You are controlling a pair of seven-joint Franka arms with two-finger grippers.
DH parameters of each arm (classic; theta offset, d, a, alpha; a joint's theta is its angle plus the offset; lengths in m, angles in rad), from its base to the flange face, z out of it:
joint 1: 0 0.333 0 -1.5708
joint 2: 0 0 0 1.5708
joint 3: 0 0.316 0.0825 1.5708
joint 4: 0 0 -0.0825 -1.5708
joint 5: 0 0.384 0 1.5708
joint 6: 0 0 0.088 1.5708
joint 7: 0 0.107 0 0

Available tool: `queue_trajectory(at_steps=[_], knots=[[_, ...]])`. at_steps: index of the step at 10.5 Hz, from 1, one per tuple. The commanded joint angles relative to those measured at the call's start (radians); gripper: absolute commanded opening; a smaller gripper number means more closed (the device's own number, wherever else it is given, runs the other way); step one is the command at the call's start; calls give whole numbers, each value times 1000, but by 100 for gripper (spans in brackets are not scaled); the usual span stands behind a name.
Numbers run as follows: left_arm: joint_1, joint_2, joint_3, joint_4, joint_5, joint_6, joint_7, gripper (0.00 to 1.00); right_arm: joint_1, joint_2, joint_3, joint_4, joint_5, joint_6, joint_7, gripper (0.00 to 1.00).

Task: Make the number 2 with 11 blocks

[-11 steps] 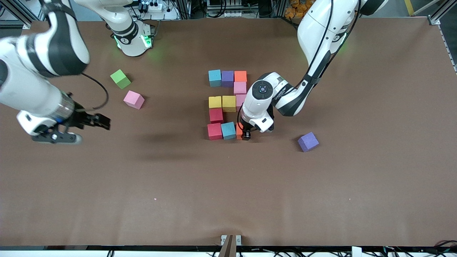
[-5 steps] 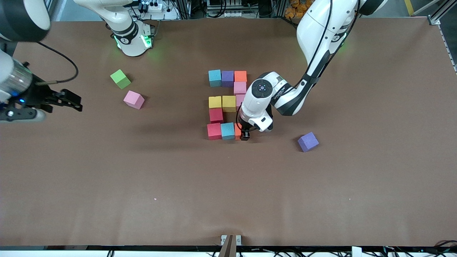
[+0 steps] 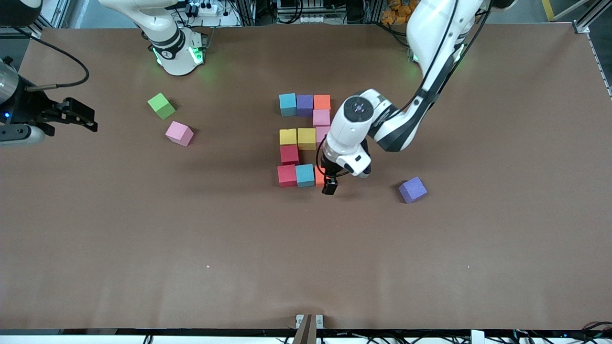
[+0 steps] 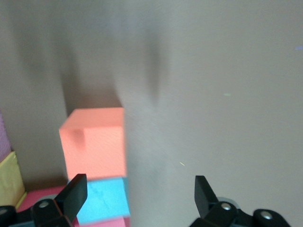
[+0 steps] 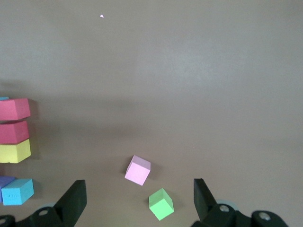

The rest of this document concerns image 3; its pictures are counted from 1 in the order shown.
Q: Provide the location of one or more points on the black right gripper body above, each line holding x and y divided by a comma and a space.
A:
29, 107

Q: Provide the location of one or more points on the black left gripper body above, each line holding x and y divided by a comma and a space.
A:
329, 170

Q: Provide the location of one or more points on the orange foam cube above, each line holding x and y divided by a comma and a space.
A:
319, 177
322, 102

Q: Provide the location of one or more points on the light blue foam cube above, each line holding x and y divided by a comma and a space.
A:
305, 175
288, 104

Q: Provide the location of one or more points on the pink foam cube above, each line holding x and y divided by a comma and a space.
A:
179, 133
321, 134
321, 117

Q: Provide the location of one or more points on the yellow foam cube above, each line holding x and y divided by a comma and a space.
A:
288, 136
306, 139

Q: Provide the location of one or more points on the red foam cube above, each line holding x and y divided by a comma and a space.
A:
287, 176
289, 155

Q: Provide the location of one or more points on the purple foam cube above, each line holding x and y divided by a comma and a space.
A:
412, 189
305, 106

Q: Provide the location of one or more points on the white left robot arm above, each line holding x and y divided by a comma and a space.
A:
430, 33

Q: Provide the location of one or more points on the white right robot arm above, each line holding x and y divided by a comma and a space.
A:
174, 57

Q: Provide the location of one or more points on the paper table cover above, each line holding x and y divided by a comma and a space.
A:
306, 248

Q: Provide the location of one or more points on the green foam cube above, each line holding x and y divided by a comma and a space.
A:
161, 106

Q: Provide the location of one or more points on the electronics rack unit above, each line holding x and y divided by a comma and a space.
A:
301, 12

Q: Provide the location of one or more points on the white power strip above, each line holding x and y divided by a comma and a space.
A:
205, 8

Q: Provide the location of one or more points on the bag of orange items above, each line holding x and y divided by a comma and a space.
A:
397, 12

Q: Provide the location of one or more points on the small white box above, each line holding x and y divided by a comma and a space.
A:
477, 337

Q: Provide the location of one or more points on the aluminium frame profile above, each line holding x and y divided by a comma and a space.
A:
590, 16
26, 21

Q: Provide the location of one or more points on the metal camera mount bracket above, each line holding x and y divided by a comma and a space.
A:
308, 329

